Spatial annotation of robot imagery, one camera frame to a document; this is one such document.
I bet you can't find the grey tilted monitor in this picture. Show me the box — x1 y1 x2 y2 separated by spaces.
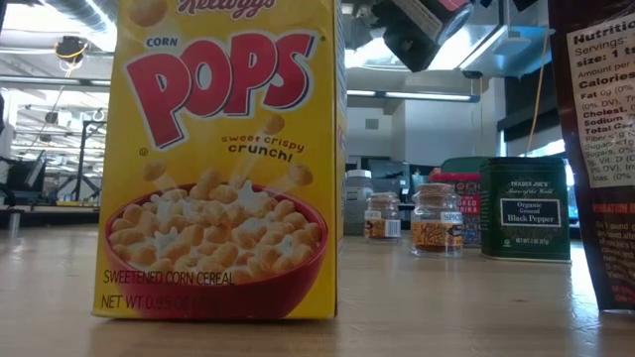
22 148 50 190

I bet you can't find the white-cap spice jar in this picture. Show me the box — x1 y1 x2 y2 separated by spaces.
342 169 374 237

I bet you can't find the dark green black pepper tin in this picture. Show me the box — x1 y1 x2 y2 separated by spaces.
478 156 572 263

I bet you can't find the yellow hanging cord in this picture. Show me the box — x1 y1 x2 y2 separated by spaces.
525 29 550 156

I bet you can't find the cork glass spice jar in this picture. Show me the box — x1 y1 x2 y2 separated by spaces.
364 191 402 241
410 181 465 259

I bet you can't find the black ceiling cord reel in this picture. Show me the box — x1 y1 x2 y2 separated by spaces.
53 35 90 63

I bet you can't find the teal plastic bin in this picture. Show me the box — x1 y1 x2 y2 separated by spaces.
441 156 497 176

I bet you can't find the red-lid paprika tin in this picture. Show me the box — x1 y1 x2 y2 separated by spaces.
426 172 482 248

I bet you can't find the yellow Corn Pops cereal box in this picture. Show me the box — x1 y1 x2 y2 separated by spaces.
91 0 348 321

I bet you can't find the brown pouch with nutrition label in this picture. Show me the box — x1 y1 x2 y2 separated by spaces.
548 0 635 312

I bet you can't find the ceiling light strip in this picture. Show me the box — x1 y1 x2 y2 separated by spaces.
346 88 481 103

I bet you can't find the black metal stand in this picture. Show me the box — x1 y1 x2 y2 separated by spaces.
57 118 106 202

